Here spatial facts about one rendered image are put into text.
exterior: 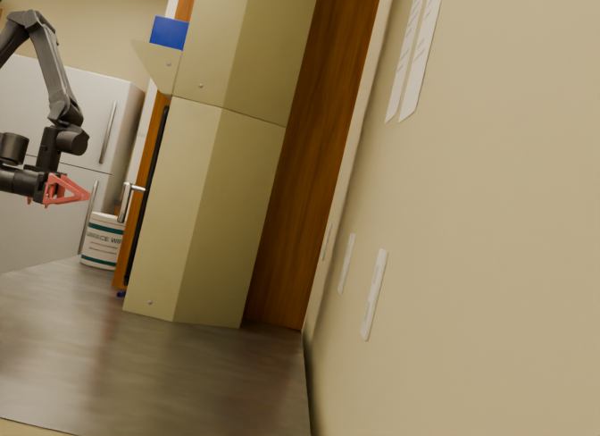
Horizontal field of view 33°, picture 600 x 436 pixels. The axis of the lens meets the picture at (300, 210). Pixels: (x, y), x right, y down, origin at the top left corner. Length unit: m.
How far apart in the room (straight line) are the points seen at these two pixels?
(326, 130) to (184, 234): 0.55
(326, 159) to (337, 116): 0.11
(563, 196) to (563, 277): 0.05
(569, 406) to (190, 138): 1.80
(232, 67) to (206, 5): 0.14
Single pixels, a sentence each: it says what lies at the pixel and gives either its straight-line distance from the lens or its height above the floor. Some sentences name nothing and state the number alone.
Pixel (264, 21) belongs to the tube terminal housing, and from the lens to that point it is 2.26.
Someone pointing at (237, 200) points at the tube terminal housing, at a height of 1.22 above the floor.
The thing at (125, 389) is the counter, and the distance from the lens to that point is 1.47.
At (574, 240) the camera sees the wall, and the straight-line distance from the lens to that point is 0.49.
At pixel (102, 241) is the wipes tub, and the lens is 2.93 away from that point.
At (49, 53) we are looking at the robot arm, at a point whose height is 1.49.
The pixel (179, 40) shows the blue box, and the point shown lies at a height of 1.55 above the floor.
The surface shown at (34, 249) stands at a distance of 7.29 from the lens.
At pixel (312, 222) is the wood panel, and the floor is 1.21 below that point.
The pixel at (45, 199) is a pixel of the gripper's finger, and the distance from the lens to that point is 2.23.
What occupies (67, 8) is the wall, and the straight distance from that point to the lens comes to 8.05.
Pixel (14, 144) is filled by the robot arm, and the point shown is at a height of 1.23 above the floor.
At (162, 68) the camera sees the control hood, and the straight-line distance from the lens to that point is 2.22.
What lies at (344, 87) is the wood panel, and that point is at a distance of 2.57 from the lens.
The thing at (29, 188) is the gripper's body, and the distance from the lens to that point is 2.28.
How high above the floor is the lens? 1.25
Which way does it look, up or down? level
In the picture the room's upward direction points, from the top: 13 degrees clockwise
